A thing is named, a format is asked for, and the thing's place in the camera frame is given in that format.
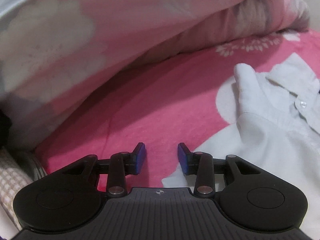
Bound pink checked cloth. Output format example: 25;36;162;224
0;147;48;232

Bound pink floral fleece blanket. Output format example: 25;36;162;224
35;29;320;188

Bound pink floral quilt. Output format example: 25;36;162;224
0;0;312;153

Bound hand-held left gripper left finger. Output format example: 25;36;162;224
61;142;147;198

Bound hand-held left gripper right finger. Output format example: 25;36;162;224
177;142;262;198

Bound white shirt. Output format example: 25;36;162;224
162;54;320;188

